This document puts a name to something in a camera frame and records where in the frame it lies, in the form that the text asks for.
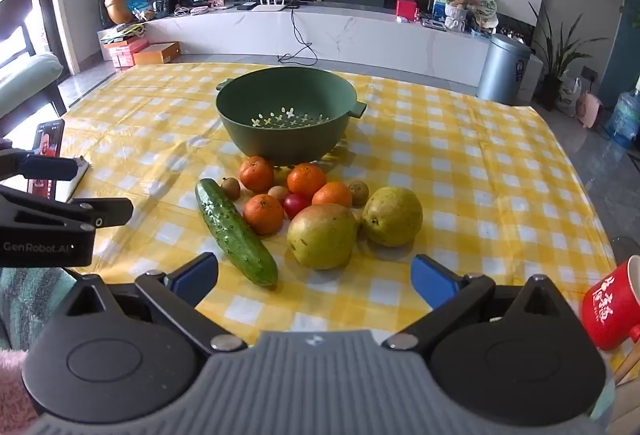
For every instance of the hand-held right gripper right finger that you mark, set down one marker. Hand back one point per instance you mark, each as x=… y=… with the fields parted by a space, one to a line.
x=432 y=277

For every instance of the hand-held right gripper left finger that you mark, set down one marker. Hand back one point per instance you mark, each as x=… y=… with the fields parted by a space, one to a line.
x=192 y=277

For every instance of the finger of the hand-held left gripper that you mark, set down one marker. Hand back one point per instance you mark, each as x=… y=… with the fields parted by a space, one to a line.
x=45 y=167
x=105 y=212

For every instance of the green cucumber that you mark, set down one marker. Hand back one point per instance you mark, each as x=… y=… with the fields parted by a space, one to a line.
x=235 y=230

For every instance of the yellow-green pear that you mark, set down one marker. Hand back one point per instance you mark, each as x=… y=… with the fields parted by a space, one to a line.
x=322 y=237
x=392 y=216

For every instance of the orange tangerine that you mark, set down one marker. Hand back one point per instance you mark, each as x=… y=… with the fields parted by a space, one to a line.
x=332 y=196
x=263 y=214
x=306 y=180
x=256 y=174

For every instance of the small brown kiwi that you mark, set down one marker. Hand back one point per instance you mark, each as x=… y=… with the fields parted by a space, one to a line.
x=230 y=187
x=358 y=193

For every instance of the red cherry tomato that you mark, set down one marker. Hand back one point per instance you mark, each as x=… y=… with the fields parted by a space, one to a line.
x=295 y=206

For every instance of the green colander bowl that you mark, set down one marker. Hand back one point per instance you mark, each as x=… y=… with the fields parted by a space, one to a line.
x=280 y=140

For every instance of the black smartphone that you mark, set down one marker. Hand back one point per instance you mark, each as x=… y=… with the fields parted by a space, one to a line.
x=47 y=140

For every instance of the white phone stand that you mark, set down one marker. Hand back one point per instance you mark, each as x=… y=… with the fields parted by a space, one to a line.
x=75 y=180

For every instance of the teal knitted clothing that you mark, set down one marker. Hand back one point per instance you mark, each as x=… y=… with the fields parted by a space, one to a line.
x=30 y=305

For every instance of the dark chair with green cushion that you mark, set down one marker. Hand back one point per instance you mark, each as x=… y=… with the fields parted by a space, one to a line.
x=30 y=80

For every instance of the yellow checkered tablecloth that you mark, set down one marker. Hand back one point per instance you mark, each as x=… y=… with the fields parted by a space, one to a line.
x=475 y=190

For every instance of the small yellow fruit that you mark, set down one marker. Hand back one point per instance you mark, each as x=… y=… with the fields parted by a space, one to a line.
x=281 y=175

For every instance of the pink shoe boxes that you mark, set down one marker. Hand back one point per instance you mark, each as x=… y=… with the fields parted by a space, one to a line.
x=127 y=54

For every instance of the pink fuzzy cloth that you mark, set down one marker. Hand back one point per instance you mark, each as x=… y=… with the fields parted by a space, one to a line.
x=12 y=390

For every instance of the pile of books and papers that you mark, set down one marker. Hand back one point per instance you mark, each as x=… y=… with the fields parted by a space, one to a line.
x=120 y=34

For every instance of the orange cardboard box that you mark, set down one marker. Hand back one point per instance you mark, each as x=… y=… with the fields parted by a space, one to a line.
x=157 y=53

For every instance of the gold acorn-shaped vase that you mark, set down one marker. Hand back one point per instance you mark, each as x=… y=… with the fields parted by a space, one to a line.
x=120 y=5

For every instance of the red mug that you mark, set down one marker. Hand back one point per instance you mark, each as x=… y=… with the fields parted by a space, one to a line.
x=612 y=302

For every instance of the blue snack bag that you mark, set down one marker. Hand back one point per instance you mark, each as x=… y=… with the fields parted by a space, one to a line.
x=139 y=7

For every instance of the silver pedal trash can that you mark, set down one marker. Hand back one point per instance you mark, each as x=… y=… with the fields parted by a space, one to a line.
x=502 y=70

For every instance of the tall potted floor plant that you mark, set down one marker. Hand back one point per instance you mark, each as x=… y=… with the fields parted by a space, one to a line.
x=552 y=90

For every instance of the white plastic bag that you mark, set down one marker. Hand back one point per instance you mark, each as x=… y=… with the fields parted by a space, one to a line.
x=570 y=95

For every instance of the pink pig-shaped heater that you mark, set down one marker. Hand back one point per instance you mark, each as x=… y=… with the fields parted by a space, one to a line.
x=589 y=110

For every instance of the pink tissue box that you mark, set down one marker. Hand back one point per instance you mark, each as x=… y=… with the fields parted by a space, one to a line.
x=215 y=0

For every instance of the white marble media cabinet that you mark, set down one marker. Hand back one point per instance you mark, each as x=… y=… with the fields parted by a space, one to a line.
x=375 y=40

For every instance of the blue water bottle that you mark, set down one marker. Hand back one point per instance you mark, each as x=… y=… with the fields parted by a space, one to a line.
x=625 y=120

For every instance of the red box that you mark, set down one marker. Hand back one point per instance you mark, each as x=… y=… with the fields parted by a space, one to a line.
x=407 y=9

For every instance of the teddy bear in white basket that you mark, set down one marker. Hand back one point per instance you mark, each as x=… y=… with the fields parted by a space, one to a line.
x=457 y=7

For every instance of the round printed hand fan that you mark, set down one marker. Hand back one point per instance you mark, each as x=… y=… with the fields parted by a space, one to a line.
x=484 y=7

